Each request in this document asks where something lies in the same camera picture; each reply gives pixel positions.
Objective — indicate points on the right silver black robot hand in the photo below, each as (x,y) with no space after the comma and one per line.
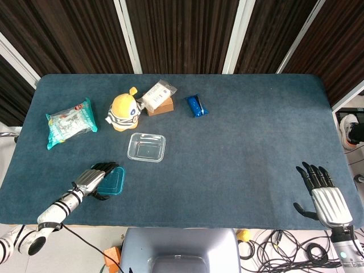
(331,203)

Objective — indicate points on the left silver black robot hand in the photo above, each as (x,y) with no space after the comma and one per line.
(88,179)

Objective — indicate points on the clear plastic food container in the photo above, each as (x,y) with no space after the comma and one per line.
(115,185)
(146,148)

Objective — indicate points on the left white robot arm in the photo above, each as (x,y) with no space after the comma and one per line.
(54,211)

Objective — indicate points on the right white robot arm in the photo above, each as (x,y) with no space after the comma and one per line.
(345,253)

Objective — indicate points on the teal wet wipes pack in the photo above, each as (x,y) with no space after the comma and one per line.
(71,123)

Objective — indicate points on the white sneaker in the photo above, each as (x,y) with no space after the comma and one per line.
(347,133)

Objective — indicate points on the yellow plush toy striped shirt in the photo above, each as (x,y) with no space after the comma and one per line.
(123,109)

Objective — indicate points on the orange block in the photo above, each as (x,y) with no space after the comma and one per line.
(112,254)

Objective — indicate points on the yellow ball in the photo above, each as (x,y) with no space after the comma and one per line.
(243,235)

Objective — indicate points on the small brown cardboard box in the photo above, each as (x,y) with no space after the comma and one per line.
(163,108)

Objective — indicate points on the white tissue pack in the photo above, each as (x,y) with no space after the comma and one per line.
(156,95)

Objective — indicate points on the grey robot torso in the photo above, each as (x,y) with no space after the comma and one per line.
(179,241)

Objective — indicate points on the blue table cloth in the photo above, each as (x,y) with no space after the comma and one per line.
(227,156)

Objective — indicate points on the brown slatted partition panel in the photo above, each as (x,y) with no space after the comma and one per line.
(71,34)
(11,94)
(341,57)
(185,34)
(270,34)

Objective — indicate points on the blue foil snack pack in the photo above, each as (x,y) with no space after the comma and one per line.
(196,105)

